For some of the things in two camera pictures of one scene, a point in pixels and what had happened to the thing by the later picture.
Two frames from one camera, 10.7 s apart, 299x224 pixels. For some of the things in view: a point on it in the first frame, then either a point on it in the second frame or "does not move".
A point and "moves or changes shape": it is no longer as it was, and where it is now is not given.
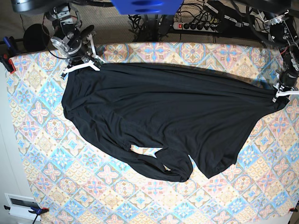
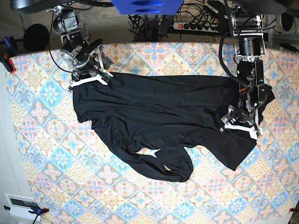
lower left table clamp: (37, 211) does not move
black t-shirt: (153, 120) moves or changes shape
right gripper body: (286, 85) → (241, 120)
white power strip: (204, 26) does not move
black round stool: (36, 37) does not move
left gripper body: (88, 58) → (95, 71)
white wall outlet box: (19, 206) does not move
